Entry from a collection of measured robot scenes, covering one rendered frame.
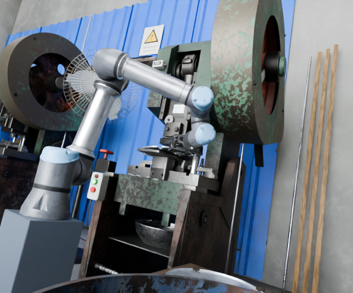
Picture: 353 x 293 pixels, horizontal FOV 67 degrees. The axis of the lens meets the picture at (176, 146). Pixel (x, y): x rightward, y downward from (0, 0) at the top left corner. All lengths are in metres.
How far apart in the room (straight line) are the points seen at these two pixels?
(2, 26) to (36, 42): 4.14
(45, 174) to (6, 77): 1.52
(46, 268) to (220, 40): 1.04
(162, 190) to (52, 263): 0.57
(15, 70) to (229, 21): 1.69
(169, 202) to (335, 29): 2.30
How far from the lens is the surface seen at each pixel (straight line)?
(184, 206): 1.16
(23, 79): 2.43
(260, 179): 2.52
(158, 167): 1.39
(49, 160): 0.94
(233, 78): 1.17
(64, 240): 0.96
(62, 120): 2.58
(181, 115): 1.51
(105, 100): 1.11
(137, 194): 1.37
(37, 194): 0.95
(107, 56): 1.02
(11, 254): 0.96
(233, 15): 1.26
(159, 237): 1.40
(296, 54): 2.91
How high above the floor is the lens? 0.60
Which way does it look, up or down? 10 degrees up
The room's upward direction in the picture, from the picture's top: 10 degrees clockwise
